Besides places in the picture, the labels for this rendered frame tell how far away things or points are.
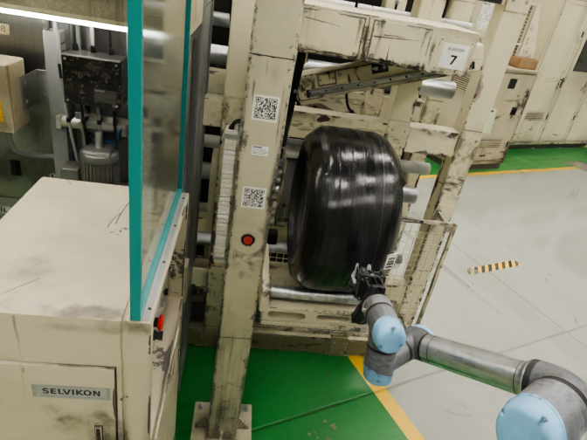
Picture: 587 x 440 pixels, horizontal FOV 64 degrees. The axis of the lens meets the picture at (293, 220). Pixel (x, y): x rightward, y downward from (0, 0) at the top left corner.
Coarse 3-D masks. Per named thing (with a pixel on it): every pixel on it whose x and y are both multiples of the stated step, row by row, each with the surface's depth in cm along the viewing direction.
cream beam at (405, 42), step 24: (312, 0) 165; (312, 24) 149; (336, 24) 149; (360, 24) 150; (384, 24) 150; (408, 24) 151; (432, 24) 155; (312, 48) 152; (336, 48) 153; (360, 48) 154; (384, 48) 154; (408, 48) 154; (432, 48) 155; (456, 72) 159
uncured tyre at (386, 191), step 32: (320, 128) 152; (320, 160) 139; (352, 160) 138; (384, 160) 140; (320, 192) 135; (352, 192) 135; (384, 192) 136; (288, 224) 178; (320, 224) 135; (352, 224) 135; (384, 224) 136; (288, 256) 167; (320, 256) 138; (352, 256) 138; (384, 256) 140; (320, 288) 153
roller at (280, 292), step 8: (272, 288) 158; (280, 288) 159; (288, 288) 160; (296, 288) 160; (304, 288) 161; (272, 296) 159; (280, 296) 159; (288, 296) 159; (296, 296) 159; (304, 296) 160; (312, 296) 160; (320, 296) 160; (328, 296) 161; (336, 296) 161; (344, 296) 162; (352, 296) 162; (352, 304) 163
